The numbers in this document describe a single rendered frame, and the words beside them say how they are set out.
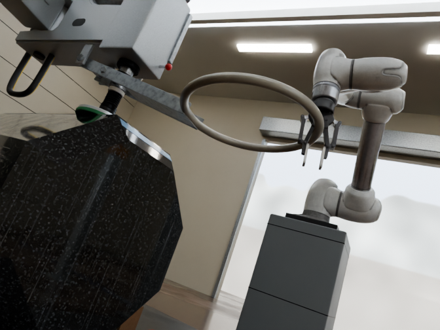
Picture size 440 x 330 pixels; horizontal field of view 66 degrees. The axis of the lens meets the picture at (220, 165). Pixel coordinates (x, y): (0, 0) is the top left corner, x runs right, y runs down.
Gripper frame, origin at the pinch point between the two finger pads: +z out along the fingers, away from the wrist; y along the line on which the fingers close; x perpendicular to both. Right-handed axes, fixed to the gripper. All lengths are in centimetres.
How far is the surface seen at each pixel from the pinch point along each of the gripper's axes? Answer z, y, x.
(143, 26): -45, 76, -3
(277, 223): 6, 7, -79
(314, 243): 13, -13, -74
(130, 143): 7, 63, -3
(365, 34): -323, -57, -282
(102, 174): 21, 66, 1
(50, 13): -59, 138, -18
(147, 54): -38, 75, -11
